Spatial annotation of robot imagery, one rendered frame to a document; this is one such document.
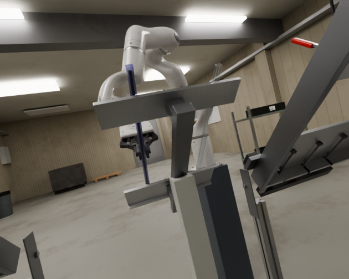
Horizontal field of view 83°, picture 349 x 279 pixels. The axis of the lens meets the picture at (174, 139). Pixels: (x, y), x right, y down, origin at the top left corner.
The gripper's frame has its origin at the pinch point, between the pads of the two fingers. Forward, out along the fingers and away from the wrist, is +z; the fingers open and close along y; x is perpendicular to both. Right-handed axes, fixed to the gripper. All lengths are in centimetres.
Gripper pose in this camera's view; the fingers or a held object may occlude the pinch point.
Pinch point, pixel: (142, 150)
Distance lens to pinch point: 57.3
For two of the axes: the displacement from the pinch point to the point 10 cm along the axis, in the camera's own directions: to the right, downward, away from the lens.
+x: 0.3, 7.8, 6.2
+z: 3.3, 5.8, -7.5
